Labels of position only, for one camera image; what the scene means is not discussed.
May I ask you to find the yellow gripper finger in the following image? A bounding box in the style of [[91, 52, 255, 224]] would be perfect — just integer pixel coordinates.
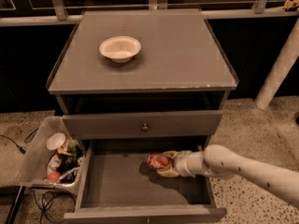
[[163, 150, 178, 160], [157, 167, 179, 178]]

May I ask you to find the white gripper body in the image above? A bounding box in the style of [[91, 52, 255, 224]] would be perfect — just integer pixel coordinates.
[[174, 150, 203, 177]]

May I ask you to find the red coke can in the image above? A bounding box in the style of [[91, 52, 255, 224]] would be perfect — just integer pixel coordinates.
[[148, 154, 172, 170]]

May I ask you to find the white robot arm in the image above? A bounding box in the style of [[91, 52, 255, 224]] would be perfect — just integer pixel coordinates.
[[148, 145, 299, 207]]

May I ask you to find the closed grey top drawer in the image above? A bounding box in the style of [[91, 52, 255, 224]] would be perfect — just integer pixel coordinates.
[[63, 110, 223, 140]]

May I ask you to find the open grey middle drawer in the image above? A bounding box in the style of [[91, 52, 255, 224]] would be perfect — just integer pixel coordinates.
[[64, 138, 227, 224]]

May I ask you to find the grey drawer cabinet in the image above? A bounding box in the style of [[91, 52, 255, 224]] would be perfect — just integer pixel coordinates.
[[46, 8, 240, 224]]

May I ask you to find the orange ball in bin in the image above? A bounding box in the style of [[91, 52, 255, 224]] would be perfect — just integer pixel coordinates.
[[47, 171, 61, 183]]

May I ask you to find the clear plastic bin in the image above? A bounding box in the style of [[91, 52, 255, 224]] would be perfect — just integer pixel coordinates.
[[14, 116, 84, 194]]

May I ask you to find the white cup in bin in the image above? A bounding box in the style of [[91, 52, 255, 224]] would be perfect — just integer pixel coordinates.
[[46, 133, 66, 150]]

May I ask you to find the white paper bowl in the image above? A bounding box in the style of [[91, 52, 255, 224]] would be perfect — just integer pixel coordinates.
[[99, 36, 141, 63]]

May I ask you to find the white diagonal pole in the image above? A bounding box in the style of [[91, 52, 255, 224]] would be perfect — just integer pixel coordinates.
[[254, 19, 299, 110]]

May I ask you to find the metal window railing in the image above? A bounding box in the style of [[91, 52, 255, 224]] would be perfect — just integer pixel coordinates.
[[0, 0, 299, 26]]

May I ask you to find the yellow object on railing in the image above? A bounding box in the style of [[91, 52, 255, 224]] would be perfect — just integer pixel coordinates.
[[283, 0, 299, 11]]

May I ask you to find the blue cable on floor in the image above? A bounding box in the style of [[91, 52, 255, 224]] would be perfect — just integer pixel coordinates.
[[32, 189, 77, 224]]

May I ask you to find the black power cable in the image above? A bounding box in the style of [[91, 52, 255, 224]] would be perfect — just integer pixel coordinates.
[[0, 127, 39, 155]]

